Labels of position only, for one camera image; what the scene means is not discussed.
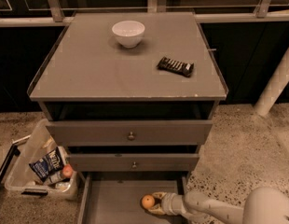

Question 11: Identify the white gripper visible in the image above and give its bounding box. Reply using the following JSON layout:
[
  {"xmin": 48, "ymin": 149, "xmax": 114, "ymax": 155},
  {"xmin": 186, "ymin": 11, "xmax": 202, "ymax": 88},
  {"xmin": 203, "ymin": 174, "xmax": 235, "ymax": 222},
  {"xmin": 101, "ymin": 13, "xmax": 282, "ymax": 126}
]
[{"xmin": 148, "ymin": 191, "xmax": 185, "ymax": 216}]

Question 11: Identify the orange fruit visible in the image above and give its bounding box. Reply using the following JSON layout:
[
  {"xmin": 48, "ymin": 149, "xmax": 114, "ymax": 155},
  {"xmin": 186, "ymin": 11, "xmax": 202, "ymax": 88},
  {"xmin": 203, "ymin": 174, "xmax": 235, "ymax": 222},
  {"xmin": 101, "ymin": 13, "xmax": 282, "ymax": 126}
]
[{"xmin": 141, "ymin": 194, "xmax": 155, "ymax": 209}]

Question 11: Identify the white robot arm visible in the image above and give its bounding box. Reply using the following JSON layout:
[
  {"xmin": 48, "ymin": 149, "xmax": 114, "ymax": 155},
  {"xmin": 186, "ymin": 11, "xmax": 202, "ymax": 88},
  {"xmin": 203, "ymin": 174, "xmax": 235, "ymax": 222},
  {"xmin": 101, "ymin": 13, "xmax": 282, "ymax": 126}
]
[{"xmin": 141, "ymin": 187, "xmax": 289, "ymax": 224}]

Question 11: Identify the grey middle drawer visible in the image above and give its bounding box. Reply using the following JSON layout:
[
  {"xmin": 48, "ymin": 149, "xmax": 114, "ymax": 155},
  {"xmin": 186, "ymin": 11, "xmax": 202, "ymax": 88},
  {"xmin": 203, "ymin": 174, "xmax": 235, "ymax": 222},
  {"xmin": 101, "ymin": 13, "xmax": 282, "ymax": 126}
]
[{"xmin": 68, "ymin": 154, "xmax": 200, "ymax": 172}]

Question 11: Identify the grey drawer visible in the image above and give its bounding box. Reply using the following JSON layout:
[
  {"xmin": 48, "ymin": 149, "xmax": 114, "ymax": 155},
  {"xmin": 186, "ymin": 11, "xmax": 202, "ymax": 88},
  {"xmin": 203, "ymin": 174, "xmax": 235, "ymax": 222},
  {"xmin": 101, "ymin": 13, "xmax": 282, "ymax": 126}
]
[
  {"xmin": 77, "ymin": 172, "xmax": 188, "ymax": 224},
  {"xmin": 47, "ymin": 120, "xmax": 213, "ymax": 147},
  {"xmin": 68, "ymin": 154, "xmax": 200, "ymax": 172}
]

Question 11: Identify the grey bottom drawer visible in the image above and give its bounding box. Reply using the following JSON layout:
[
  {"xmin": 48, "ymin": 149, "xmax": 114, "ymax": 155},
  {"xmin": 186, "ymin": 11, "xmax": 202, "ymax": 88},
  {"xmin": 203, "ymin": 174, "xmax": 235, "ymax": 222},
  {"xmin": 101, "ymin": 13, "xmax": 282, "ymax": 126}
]
[{"xmin": 77, "ymin": 172, "xmax": 188, "ymax": 224}]

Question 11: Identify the grey top drawer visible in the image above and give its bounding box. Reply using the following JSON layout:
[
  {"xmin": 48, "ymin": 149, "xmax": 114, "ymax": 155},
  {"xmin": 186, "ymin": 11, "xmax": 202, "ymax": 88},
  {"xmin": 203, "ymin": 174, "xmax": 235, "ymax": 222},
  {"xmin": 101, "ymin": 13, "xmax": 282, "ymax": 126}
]
[{"xmin": 47, "ymin": 120, "xmax": 213, "ymax": 147}]

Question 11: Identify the grey drawer cabinet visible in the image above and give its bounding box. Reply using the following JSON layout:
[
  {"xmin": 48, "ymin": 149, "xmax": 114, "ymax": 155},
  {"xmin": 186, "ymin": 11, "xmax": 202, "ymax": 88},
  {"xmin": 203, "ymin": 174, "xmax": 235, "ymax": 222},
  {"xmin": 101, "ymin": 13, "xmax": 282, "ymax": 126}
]
[{"xmin": 26, "ymin": 11, "xmax": 229, "ymax": 179}]

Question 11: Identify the red apple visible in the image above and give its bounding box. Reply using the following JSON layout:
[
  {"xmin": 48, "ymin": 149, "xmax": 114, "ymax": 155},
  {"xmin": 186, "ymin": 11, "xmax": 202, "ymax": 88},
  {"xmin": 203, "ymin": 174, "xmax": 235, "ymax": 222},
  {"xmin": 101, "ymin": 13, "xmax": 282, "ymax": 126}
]
[{"xmin": 62, "ymin": 164, "xmax": 74, "ymax": 178}]

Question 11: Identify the blue chip bag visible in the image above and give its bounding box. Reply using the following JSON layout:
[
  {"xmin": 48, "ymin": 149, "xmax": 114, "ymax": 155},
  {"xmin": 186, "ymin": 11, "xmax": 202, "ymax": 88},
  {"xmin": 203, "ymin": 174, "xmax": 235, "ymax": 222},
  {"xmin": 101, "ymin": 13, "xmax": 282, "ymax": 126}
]
[{"xmin": 29, "ymin": 147, "xmax": 65, "ymax": 182}]

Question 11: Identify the clear plastic storage bin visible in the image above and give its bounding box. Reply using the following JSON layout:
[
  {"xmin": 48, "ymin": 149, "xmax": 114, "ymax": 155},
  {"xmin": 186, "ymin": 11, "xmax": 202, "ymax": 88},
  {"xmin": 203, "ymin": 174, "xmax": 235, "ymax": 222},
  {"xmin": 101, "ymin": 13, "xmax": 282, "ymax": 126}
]
[{"xmin": 5, "ymin": 119, "xmax": 78, "ymax": 200}]

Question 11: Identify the black candy bar wrapper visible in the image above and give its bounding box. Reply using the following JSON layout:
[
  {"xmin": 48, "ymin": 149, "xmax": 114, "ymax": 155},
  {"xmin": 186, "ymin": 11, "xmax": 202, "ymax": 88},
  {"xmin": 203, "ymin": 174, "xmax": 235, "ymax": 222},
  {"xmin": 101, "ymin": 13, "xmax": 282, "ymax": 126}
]
[{"xmin": 157, "ymin": 57, "xmax": 194, "ymax": 77}]

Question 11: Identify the white ceramic bowl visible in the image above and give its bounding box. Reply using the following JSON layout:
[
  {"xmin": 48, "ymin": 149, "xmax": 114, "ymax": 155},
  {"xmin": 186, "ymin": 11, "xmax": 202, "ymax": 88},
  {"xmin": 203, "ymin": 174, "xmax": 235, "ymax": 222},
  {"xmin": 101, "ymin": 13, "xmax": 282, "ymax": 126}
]
[{"xmin": 112, "ymin": 21, "xmax": 145, "ymax": 49}]

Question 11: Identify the white pole leg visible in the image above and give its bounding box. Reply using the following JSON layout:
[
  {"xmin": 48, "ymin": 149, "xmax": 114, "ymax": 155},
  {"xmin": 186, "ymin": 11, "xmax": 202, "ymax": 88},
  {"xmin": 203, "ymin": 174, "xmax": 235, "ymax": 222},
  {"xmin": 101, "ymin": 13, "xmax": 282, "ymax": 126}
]
[{"xmin": 254, "ymin": 47, "xmax": 289, "ymax": 116}]

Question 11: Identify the metal railing frame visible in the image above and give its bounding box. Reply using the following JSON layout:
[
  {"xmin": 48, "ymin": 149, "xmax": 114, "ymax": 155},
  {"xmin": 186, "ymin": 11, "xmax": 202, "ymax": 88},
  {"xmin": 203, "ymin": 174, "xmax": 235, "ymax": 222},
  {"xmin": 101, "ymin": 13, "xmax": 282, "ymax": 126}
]
[{"xmin": 0, "ymin": 0, "xmax": 289, "ymax": 27}]

